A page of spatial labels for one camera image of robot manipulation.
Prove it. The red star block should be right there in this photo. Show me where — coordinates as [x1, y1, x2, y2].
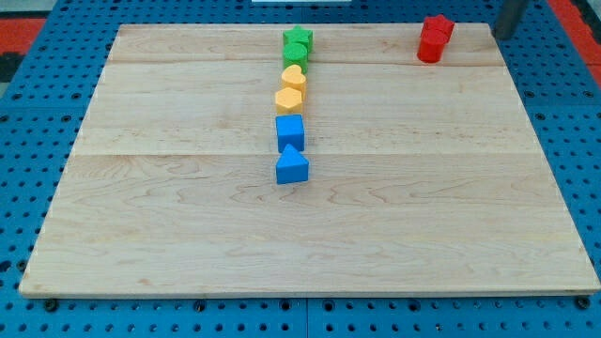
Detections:
[421, 14, 455, 44]

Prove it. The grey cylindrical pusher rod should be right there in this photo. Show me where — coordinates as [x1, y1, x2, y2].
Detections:
[492, 0, 530, 40]

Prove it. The blue cube block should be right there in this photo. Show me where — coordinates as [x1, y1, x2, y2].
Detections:
[275, 115, 305, 153]

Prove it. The green cylinder block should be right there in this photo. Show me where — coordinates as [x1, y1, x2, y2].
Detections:
[282, 42, 309, 74]

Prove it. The wooden board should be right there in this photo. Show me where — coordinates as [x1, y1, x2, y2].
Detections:
[20, 23, 600, 299]

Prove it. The blue triangle block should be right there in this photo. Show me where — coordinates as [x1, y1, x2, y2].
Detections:
[275, 145, 310, 184]

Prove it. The yellow heart block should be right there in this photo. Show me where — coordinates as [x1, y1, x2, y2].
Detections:
[281, 64, 307, 99]

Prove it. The red cylinder block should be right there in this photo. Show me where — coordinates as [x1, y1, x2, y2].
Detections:
[417, 29, 449, 63]

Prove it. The yellow hexagon block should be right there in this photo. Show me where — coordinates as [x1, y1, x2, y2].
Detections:
[274, 87, 303, 115]

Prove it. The green star block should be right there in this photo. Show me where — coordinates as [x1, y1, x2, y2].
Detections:
[283, 25, 314, 53]

